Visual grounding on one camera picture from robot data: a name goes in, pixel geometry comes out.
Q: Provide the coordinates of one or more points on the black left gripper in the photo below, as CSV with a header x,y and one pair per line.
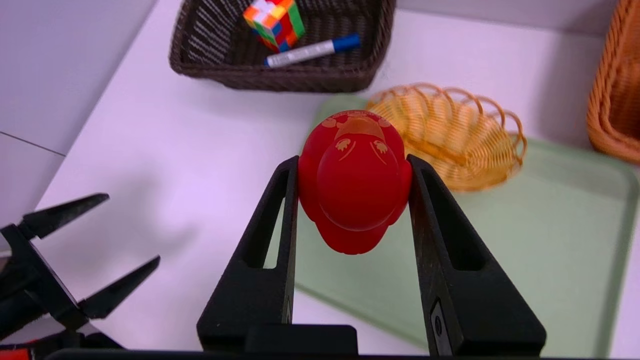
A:
x,y
35,285

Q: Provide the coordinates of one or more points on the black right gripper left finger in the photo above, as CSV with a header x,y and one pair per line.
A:
x,y
255,285

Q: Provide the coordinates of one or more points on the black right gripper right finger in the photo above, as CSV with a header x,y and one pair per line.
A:
x,y
465,290

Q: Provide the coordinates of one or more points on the red rubber duck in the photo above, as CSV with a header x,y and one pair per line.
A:
x,y
357,185

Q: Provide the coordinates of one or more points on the blue and white marker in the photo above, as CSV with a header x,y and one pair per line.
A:
x,y
310,51

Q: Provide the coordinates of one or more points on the colourful puzzle cube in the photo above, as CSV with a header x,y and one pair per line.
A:
x,y
275,22

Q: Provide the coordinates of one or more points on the small yellow oval wicker basket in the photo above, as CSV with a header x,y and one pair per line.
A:
x,y
450,140

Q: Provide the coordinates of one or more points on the dark brown wicker basket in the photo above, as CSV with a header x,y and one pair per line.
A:
x,y
300,77

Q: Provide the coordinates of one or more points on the orange rectangular wicker basket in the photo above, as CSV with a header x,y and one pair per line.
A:
x,y
617,100

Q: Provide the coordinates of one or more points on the light green plastic tray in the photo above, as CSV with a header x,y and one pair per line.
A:
x,y
550,240

